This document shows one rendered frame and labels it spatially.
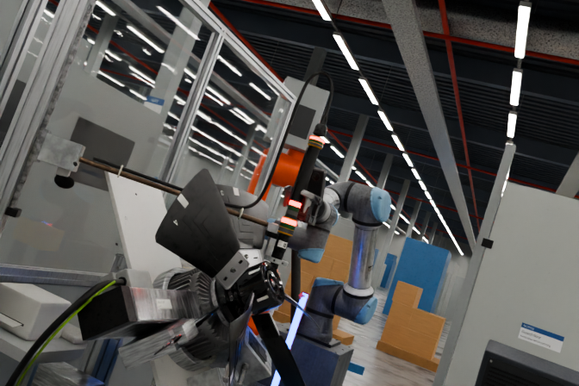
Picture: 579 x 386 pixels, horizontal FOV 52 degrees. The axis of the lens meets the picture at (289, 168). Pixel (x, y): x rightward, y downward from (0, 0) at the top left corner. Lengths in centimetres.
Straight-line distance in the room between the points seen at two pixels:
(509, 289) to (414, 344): 762
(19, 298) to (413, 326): 947
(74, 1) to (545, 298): 260
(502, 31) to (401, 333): 528
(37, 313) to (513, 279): 236
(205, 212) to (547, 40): 899
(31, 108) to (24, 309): 54
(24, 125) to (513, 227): 250
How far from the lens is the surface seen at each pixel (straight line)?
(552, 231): 337
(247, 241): 165
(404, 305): 1089
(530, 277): 334
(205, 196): 143
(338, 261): 971
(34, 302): 177
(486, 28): 1019
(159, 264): 167
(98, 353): 171
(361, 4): 1066
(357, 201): 218
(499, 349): 188
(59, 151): 160
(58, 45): 163
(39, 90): 161
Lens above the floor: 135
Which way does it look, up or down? 6 degrees up
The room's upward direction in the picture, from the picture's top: 19 degrees clockwise
